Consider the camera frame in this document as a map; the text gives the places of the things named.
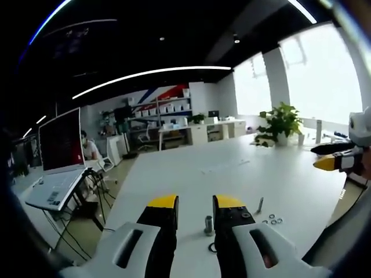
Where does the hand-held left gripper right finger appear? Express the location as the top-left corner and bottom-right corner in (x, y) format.
(213, 194), (333, 278)

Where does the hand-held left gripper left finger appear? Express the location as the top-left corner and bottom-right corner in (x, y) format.
(60, 195), (179, 278)

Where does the grey threaded stud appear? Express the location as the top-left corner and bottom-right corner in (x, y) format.
(203, 215), (215, 236)

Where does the large potted green plant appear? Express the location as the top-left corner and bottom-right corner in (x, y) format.
(254, 101), (304, 148)

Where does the black laptop stand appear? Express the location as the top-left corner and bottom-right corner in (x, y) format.
(42, 167), (118, 261)

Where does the white office chair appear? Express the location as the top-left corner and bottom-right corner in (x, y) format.
(96, 156), (119, 184)

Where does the white low cabinet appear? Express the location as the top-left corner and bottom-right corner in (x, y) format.
(106, 134), (130, 166)

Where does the white laptop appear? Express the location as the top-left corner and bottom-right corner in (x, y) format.
(25, 107), (88, 211)

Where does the white desk with cabinets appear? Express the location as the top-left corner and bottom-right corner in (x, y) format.
(158, 118), (247, 151)

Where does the short ceiling light strip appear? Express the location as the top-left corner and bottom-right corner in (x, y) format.
(288, 0), (318, 24)

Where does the small potted green plant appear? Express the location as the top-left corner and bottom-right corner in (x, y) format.
(187, 113), (207, 126)

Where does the shelf with white boxes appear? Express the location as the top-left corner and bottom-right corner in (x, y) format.
(127, 88), (192, 131)

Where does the long ceiling light strip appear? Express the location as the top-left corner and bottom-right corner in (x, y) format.
(71, 66), (232, 100)

